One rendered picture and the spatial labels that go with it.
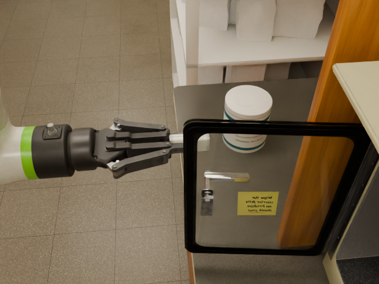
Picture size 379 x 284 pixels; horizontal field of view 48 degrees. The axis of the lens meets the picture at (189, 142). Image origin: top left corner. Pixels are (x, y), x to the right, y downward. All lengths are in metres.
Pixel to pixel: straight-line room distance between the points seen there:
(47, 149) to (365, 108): 0.48
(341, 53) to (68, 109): 2.38
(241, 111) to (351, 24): 0.56
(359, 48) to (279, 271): 0.56
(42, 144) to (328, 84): 0.47
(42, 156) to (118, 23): 3.04
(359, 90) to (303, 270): 0.57
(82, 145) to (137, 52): 2.64
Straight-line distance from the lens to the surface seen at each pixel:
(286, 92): 1.48
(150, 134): 0.76
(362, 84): 0.60
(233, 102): 1.18
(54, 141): 0.73
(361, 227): 0.92
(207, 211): 0.83
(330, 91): 0.73
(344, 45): 0.68
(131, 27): 3.65
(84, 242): 2.22
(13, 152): 0.75
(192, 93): 1.44
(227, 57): 1.65
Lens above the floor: 1.85
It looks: 46 degrees down
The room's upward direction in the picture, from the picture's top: straight up
